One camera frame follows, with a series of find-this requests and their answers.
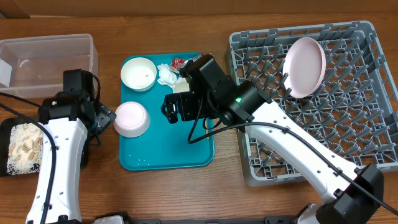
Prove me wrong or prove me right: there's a white bowl with rice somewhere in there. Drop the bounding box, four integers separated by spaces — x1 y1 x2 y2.
113 101 150 138

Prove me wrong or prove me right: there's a white bowl with peanuts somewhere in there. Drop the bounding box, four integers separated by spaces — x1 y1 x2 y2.
121 57 157 91

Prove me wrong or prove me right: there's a white round plate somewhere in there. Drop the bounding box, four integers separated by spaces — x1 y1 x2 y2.
282 37 326 98

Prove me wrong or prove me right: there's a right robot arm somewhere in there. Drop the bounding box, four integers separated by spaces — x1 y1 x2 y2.
161 55 384 223

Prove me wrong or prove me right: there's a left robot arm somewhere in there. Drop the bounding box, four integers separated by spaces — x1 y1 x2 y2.
26 69 116 223

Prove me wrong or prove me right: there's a black rectangular waste tray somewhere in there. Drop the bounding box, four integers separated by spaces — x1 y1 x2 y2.
1 118 89 177

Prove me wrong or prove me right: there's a grey plastic dishwasher rack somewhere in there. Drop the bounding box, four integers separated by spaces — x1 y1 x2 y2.
226 21 397 172

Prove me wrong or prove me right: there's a white paper cup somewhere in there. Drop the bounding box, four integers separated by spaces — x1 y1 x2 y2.
173 78 190 93

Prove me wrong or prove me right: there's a crumpled white napkin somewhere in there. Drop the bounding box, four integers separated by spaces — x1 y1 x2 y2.
157 63 177 88

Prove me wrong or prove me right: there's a teal plastic serving tray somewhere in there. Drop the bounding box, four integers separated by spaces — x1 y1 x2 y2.
119 52 216 172

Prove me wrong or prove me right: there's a crumpled silver foil wrapper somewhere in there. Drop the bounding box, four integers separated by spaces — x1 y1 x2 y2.
171 54 203 72

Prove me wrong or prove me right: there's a pile of rice and peanuts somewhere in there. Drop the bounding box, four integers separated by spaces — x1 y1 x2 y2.
7 123 43 174

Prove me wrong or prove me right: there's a clear plastic storage bin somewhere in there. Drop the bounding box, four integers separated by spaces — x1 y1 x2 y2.
1 34 98 99

